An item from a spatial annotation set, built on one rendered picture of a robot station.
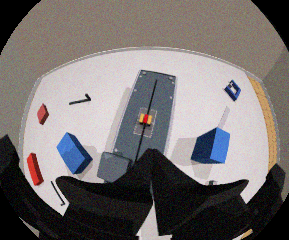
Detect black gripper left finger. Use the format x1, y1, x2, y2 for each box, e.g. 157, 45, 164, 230
55, 148, 153, 236

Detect blue cube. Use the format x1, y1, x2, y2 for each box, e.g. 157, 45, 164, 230
57, 132, 93, 175

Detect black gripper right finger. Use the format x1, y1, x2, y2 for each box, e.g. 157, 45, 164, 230
151, 148, 249, 236

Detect red rectangular block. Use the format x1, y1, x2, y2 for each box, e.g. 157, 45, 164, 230
37, 104, 49, 125
27, 152, 44, 187

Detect blue rectangular block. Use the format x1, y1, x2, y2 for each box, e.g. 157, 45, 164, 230
191, 127, 231, 164

